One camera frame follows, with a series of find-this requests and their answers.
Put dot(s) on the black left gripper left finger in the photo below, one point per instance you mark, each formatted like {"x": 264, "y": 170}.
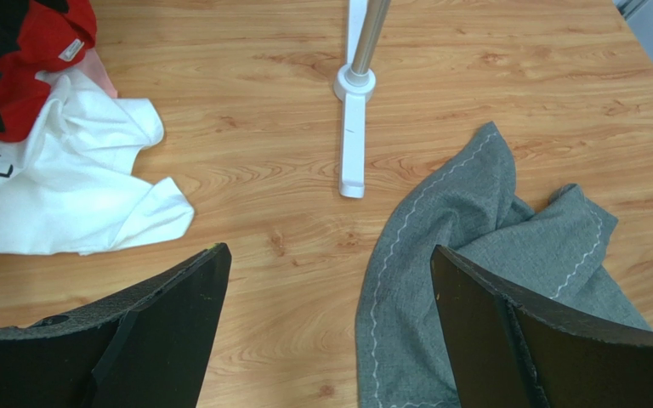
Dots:
{"x": 147, "y": 345}

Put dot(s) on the pink garment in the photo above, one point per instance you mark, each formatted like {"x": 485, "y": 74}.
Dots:
{"x": 92, "y": 67}

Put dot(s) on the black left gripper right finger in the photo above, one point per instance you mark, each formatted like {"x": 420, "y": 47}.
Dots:
{"x": 509, "y": 346}

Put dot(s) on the white stand base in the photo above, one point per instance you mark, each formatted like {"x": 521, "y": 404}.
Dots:
{"x": 354, "y": 99}

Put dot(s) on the grey cloth napkin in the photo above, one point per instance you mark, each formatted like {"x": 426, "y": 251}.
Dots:
{"x": 470, "y": 205}

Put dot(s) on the silver metal stand pole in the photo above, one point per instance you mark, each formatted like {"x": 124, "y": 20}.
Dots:
{"x": 376, "y": 11}

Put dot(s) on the red garment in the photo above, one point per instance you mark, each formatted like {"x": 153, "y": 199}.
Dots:
{"x": 51, "y": 36}

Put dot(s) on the white T-shirt with print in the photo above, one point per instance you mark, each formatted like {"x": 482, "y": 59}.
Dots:
{"x": 69, "y": 186}

